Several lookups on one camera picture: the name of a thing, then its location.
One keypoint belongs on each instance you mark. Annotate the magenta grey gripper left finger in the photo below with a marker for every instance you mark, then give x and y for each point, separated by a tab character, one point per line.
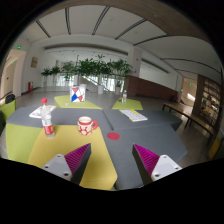
71	166

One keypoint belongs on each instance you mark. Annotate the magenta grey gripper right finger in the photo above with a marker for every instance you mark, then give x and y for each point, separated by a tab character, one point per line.
151	166

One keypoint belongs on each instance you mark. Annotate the far clear water bottle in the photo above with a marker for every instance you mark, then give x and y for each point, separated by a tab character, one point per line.
124	96

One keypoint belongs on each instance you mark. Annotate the red white patterned mug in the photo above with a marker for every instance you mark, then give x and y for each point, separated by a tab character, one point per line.
86	125

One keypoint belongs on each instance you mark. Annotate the clear bottle red cap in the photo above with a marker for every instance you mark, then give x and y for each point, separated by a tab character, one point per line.
47	123

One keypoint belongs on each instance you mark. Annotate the round red sticker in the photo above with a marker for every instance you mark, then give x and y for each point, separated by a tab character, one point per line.
113	136

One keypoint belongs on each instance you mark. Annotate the yellow white booklet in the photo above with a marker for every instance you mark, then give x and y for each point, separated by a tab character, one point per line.
133	115

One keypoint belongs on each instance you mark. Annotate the white paper tray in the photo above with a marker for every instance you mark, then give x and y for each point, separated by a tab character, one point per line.
38	113

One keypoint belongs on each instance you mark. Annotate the long wooden bench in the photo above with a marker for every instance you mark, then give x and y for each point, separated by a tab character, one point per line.
190	118

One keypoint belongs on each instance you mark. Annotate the red blue white cube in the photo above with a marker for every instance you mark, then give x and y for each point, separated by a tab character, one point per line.
77	94

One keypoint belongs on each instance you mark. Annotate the green chair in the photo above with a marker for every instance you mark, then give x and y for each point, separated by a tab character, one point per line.
8	107

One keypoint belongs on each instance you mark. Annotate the red fire extinguisher box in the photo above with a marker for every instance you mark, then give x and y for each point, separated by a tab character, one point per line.
30	86

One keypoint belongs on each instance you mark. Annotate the wooden bookshelf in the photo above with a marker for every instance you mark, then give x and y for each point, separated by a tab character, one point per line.
210	102

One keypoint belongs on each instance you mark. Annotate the potted green plants row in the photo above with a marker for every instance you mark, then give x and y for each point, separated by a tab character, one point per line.
89	67

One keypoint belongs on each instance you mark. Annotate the framed wall picture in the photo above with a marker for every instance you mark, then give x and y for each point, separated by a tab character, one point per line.
34	62

